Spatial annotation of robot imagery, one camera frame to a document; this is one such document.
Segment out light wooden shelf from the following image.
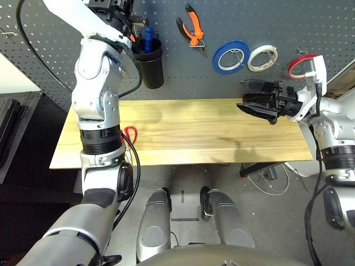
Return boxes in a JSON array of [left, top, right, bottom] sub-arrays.
[[327, 63, 355, 98]]

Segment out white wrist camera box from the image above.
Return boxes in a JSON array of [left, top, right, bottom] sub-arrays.
[[288, 54, 328, 122], [41, 0, 133, 49]]

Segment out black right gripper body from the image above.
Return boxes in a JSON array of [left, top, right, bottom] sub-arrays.
[[268, 80, 304, 125]]

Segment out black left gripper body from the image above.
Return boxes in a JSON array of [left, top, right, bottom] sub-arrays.
[[88, 0, 134, 32]]

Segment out silver robot leg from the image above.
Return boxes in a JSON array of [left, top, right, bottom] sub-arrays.
[[137, 188, 172, 263], [200, 187, 256, 249]]

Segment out blue handled screwdriver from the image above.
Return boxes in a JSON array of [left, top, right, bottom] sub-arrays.
[[143, 25, 155, 53]]

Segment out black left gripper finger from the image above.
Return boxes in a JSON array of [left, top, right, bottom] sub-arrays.
[[129, 14, 149, 28]]

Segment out orange black needle-nose pliers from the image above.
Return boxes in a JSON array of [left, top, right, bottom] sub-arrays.
[[176, 3, 209, 58]]

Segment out white tape roll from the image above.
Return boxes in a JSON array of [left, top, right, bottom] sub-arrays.
[[247, 44, 278, 72]]

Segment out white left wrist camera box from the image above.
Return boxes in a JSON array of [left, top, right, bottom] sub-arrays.
[[41, 0, 133, 49]]

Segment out black plastic cup holder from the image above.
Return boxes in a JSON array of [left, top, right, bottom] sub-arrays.
[[131, 38, 165, 90]]

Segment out dark grey metal pegboard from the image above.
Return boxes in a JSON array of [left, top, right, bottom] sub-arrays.
[[0, 0, 355, 111]]

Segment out red handled scissors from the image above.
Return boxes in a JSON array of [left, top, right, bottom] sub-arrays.
[[121, 126, 138, 164]]

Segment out silver robot left leg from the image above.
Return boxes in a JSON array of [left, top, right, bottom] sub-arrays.
[[137, 188, 172, 263]]

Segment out red tape roll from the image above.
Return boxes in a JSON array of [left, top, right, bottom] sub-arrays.
[[287, 54, 320, 80]]

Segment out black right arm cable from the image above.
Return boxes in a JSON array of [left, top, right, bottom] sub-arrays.
[[304, 81, 328, 266]]

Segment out white floor cable bundle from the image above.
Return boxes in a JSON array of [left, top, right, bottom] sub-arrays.
[[246, 163, 308, 196]]

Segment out silver robot right leg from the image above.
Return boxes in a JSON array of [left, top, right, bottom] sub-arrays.
[[200, 187, 256, 249]]

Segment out grey robot torso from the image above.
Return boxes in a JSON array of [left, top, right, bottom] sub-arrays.
[[138, 245, 297, 266]]

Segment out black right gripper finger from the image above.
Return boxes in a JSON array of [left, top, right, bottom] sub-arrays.
[[240, 79, 278, 93], [236, 101, 278, 121]]

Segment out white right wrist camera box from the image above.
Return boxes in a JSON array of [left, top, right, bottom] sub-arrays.
[[288, 54, 328, 122]]

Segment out blue tape roll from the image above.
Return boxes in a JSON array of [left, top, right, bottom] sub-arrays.
[[212, 40, 251, 75]]

